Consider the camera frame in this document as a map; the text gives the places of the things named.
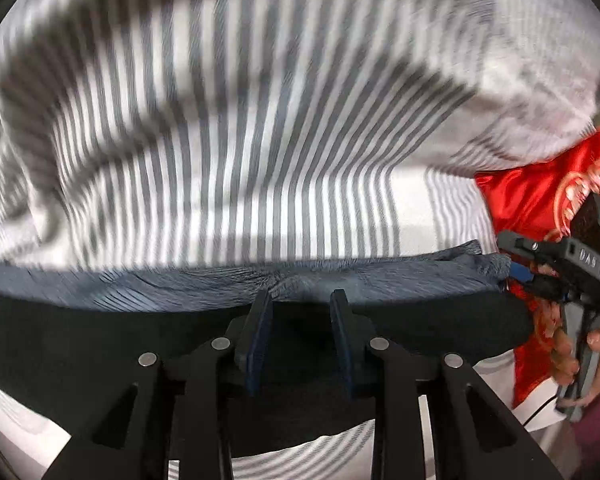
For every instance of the grey white striped bed sheet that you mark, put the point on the grey white striped bed sheet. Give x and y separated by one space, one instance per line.
230 135

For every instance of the person's right hand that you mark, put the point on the person's right hand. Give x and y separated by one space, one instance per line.
560 350

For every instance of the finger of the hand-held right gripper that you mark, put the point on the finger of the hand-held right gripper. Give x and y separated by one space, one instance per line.
542 287

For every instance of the black pants with blue lining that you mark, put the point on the black pants with blue lining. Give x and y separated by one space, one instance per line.
105 325

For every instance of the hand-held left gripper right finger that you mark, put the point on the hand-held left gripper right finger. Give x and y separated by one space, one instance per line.
341 340

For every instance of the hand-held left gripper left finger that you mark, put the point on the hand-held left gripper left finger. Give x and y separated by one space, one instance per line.
259 340

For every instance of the red embroidered cloth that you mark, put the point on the red embroidered cloth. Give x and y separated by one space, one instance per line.
520 195

